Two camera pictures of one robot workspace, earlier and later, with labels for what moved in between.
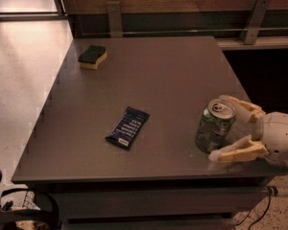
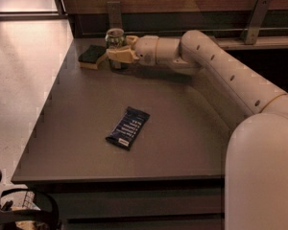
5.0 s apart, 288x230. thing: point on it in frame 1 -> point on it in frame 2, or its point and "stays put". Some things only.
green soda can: [215, 125] -> [115, 38]
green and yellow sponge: [91, 57] stays put
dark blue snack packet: [129, 127] stays put
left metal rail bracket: [114, 18] stays put
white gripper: [280, 132] -> [146, 50]
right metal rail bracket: [258, 13] stays put
